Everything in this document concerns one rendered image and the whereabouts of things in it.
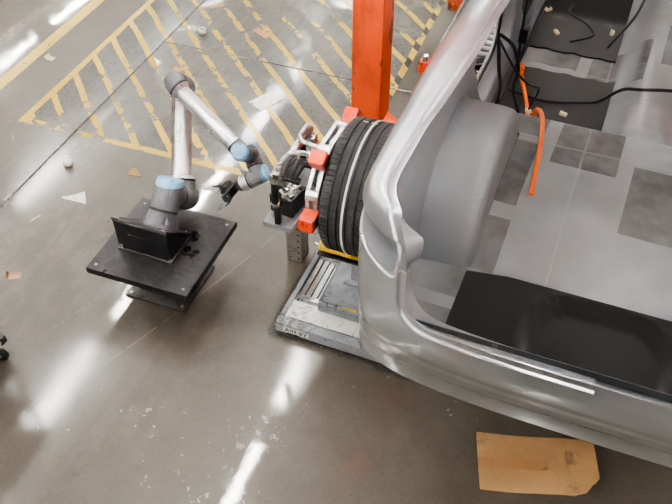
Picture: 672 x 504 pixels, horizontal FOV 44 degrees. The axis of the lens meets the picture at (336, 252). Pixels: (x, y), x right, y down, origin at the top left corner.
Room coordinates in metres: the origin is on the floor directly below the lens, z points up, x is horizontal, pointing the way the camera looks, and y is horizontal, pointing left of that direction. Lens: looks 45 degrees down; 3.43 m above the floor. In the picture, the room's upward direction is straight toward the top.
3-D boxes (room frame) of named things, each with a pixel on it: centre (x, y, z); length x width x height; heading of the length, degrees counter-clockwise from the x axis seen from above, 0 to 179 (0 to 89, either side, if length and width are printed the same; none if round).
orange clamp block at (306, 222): (2.79, 0.13, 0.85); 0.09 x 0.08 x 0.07; 158
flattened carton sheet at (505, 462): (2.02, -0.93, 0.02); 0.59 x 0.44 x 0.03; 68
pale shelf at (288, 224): (3.39, 0.23, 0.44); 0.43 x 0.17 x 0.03; 158
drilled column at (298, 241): (3.42, 0.22, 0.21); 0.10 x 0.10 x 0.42; 68
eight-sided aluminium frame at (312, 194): (3.09, 0.01, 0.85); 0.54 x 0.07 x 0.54; 158
